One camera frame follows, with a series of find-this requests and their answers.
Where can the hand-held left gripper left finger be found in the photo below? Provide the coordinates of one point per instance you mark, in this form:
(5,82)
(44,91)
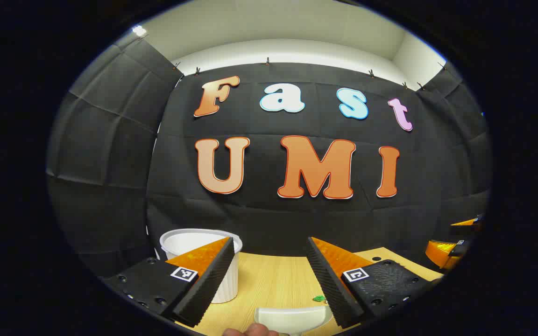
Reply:
(203,291)

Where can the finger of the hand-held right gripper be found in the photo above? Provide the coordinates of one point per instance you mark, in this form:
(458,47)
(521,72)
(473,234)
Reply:
(442,254)
(466,225)

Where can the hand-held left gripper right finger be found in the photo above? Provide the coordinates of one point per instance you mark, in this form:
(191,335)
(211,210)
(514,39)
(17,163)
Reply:
(327,284)

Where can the green paper ball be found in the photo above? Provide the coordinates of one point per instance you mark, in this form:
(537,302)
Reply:
(318,298)

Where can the grey plastic dustpan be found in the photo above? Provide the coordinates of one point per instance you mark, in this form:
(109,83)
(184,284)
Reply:
(292,318)

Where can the white ribbed garbage bin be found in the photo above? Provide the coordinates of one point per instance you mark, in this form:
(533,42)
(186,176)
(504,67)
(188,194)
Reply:
(189,240)

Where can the wooden desktop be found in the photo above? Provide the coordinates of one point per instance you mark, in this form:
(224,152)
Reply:
(273,280)

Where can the black backdrop cloth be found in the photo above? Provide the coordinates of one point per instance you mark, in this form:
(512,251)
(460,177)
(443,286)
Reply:
(259,214)

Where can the row of small cloth clips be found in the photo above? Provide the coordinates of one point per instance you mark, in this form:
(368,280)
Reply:
(267,61)

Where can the ceiling light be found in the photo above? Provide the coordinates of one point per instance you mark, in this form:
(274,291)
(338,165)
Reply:
(139,31)

